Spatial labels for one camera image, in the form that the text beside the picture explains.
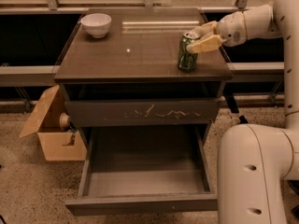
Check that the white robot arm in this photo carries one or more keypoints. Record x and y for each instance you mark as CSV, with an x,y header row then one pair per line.
x,y
253,159

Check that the open grey middle drawer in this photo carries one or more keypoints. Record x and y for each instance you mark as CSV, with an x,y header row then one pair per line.
x,y
147,169

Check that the black metal stand leg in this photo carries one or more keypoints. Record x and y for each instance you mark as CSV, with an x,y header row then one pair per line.
x,y
232,105

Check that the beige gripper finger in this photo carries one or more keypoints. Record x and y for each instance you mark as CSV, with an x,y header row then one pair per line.
x,y
205,45
209,28

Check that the green soda can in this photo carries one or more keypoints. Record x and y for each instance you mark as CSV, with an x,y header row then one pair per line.
x,y
187,61

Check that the white ceramic bowl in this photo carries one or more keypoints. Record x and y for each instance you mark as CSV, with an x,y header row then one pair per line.
x,y
97,24

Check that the scratched grey top drawer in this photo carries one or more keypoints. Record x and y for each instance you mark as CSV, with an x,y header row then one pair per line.
x,y
142,112

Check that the grey metal railing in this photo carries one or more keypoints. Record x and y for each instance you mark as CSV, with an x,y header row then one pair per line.
x,y
37,76

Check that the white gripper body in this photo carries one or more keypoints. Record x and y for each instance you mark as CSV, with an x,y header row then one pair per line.
x,y
232,29

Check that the open cardboard box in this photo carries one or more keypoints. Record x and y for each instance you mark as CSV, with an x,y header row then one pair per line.
x,y
50,121

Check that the dark grey drawer cabinet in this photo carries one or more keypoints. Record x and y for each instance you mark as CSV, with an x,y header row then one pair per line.
x,y
138,60

